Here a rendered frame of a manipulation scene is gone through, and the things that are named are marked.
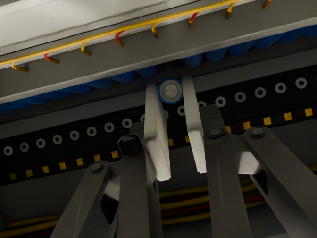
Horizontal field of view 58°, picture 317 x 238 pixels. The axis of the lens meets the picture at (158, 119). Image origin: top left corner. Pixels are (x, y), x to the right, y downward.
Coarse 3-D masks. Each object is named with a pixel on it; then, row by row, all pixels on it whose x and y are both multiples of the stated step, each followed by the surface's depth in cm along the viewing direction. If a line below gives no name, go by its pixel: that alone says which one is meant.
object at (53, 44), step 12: (204, 0) 16; (216, 0) 15; (252, 0) 16; (156, 12) 16; (168, 12) 16; (204, 12) 16; (120, 24) 16; (72, 36) 16; (84, 36) 16; (108, 36) 16; (120, 36) 17; (36, 48) 17; (48, 48) 17; (72, 48) 17; (0, 60) 17; (24, 60) 17
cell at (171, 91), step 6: (168, 78) 20; (174, 78) 20; (162, 84) 20; (168, 84) 20; (174, 84) 20; (180, 84) 20; (162, 90) 20; (168, 90) 20; (174, 90) 20; (180, 90) 20; (162, 96) 20; (168, 96) 20; (174, 96) 20; (180, 96) 20; (168, 102) 20; (174, 102) 20
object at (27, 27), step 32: (0, 0) 12; (32, 0) 12; (64, 0) 12; (96, 0) 13; (128, 0) 14; (160, 0) 14; (192, 0) 15; (0, 32) 14; (32, 32) 15; (64, 32) 16; (256, 64) 29; (288, 64) 29; (128, 96) 31; (0, 128) 32; (32, 128) 32
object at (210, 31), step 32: (224, 0) 14; (256, 0) 16; (288, 0) 16; (160, 32) 16; (192, 32) 16; (224, 32) 16; (256, 32) 16; (0, 64) 16; (32, 64) 17; (64, 64) 17; (96, 64) 17; (128, 64) 17; (0, 96) 18
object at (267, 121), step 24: (288, 72) 29; (312, 72) 29; (216, 96) 30; (264, 96) 29; (288, 96) 29; (312, 96) 29; (96, 120) 32; (120, 120) 31; (168, 120) 31; (240, 120) 30; (264, 120) 29; (288, 120) 29; (0, 144) 33; (48, 144) 32; (72, 144) 32; (96, 144) 32; (168, 144) 30; (0, 168) 33; (24, 168) 33; (48, 168) 32; (72, 168) 32
